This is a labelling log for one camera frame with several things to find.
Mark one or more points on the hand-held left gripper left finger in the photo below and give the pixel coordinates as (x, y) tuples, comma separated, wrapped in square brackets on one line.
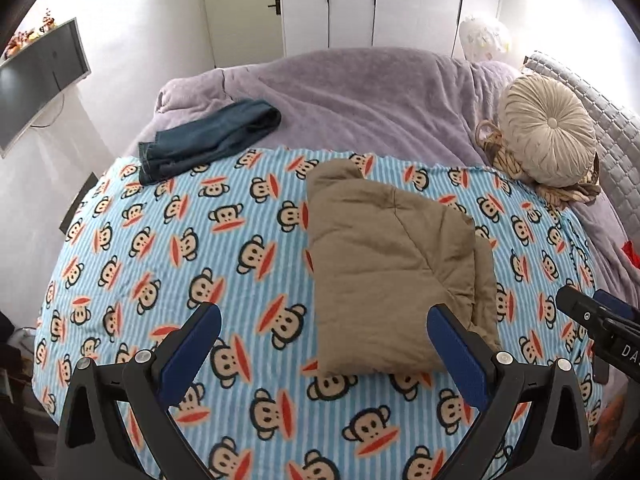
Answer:
[(192, 345)]

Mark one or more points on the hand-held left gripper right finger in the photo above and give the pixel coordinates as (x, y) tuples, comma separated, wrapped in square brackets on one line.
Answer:
[(455, 355)]

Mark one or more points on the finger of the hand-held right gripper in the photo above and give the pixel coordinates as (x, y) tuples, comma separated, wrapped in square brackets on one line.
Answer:
[(577, 307), (617, 306)]

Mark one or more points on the brown quilted puffer jacket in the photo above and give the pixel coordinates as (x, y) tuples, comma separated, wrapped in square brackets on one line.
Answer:
[(390, 260)]

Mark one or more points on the red cloth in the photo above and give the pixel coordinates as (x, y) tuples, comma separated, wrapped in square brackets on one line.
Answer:
[(632, 254)]

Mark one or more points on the blue striped monkey print blanket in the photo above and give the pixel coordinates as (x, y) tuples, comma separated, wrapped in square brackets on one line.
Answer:
[(150, 240)]

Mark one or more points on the grey quilted headboard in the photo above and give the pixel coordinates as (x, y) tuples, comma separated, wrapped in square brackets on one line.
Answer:
[(615, 150)]

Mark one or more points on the round beige pleated cushion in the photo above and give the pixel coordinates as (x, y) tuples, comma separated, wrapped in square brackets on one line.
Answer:
[(547, 130)]

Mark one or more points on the dark blue jeans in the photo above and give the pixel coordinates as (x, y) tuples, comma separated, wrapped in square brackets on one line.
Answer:
[(210, 135)]

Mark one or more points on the purple fleece blanket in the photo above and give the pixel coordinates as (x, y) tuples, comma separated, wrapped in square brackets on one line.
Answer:
[(375, 95)]

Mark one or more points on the white patterned pillow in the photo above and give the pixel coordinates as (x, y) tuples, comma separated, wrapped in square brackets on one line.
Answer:
[(485, 37)]

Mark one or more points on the grey flat monitor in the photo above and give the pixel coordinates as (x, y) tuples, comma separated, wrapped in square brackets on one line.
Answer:
[(35, 85)]

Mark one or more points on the white door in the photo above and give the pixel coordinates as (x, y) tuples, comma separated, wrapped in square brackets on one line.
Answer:
[(240, 10)]

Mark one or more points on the orange flower decoration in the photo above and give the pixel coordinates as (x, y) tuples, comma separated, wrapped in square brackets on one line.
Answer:
[(25, 37)]

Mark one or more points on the white wardrobe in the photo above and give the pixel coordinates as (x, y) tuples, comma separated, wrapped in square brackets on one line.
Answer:
[(350, 5)]

